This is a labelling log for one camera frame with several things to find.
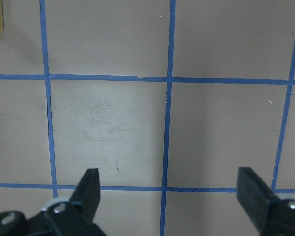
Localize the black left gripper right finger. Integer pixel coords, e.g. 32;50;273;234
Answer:
236;167;295;236

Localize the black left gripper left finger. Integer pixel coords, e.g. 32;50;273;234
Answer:
0;168;105;236

